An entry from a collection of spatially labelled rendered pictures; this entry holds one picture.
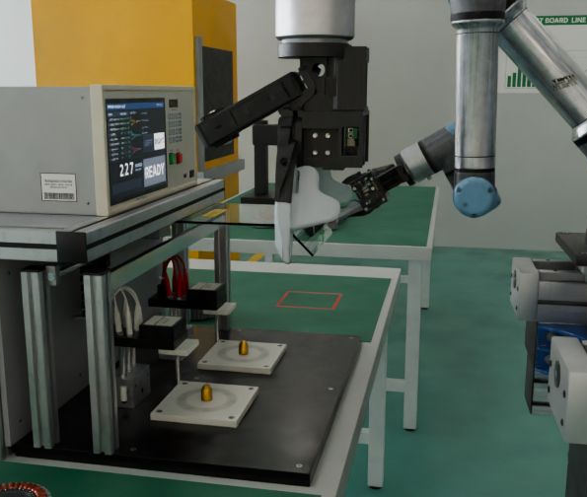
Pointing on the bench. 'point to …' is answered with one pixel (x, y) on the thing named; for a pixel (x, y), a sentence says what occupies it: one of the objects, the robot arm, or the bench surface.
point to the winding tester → (62, 147)
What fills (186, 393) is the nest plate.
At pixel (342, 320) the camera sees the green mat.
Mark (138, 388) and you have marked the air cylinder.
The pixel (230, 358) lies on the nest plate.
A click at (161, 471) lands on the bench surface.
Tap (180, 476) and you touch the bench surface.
